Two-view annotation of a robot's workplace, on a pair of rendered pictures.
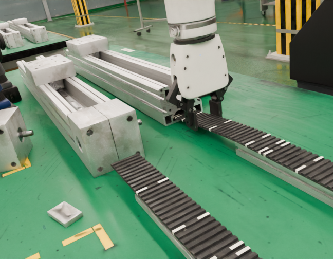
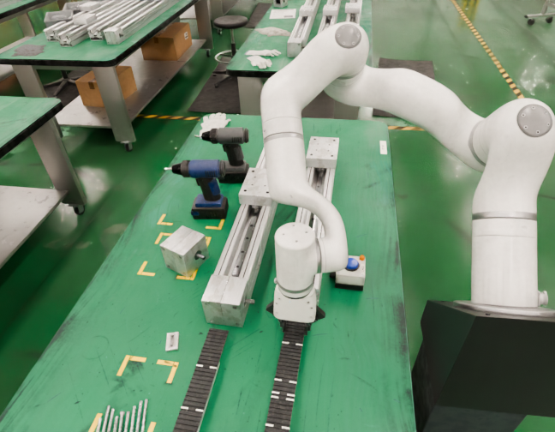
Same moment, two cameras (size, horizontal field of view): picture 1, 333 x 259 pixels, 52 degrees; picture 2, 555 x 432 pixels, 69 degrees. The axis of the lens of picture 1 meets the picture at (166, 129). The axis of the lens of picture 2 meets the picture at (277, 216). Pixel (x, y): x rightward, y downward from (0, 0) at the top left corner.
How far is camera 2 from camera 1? 0.74 m
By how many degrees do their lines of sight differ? 34
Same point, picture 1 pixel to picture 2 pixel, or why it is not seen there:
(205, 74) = (292, 311)
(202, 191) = (233, 386)
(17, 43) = not seen: hidden behind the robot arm
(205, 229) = (191, 419)
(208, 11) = (296, 287)
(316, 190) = not seen: outside the picture
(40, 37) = not seen: hidden behind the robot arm
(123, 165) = (211, 336)
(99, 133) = (213, 307)
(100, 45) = (327, 164)
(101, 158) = (212, 316)
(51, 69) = (253, 197)
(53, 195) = (181, 319)
